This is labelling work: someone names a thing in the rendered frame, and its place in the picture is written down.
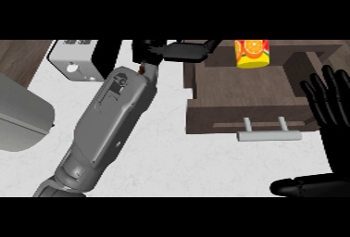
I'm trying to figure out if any white and black box appliance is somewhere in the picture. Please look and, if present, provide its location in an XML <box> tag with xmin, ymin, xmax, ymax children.
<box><xmin>46</xmin><ymin>39</ymin><xmax>123</xmax><ymax>83</ymax></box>

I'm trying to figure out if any brown wooden drawer front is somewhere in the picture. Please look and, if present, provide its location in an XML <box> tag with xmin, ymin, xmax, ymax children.
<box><xmin>185</xmin><ymin>104</ymin><xmax>322</xmax><ymax>135</ymax></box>

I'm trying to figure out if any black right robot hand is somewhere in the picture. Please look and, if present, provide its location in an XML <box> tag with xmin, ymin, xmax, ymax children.
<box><xmin>269</xmin><ymin>64</ymin><xmax>350</xmax><ymax>198</ymax></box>

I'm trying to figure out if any grey drawer handle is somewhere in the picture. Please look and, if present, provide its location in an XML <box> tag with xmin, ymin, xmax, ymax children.
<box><xmin>235</xmin><ymin>116</ymin><xmax>304</xmax><ymax>143</ymax></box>

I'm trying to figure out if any brown wooden drawer box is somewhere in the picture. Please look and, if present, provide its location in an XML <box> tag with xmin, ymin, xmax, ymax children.
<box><xmin>183</xmin><ymin>39</ymin><xmax>350</xmax><ymax>109</ymax></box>

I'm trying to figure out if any brown wooden panel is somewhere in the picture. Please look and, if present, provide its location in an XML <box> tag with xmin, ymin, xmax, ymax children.
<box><xmin>0</xmin><ymin>39</ymin><xmax>55</xmax><ymax>89</ymax></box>

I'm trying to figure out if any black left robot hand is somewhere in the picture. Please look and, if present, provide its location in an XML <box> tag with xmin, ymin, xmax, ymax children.
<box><xmin>131</xmin><ymin>39</ymin><xmax>224</xmax><ymax>67</ymax></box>

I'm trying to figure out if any grey rounded appliance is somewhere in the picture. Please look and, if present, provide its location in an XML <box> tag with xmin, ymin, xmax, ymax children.
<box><xmin>0</xmin><ymin>72</ymin><xmax>56</xmax><ymax>153</ymax></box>

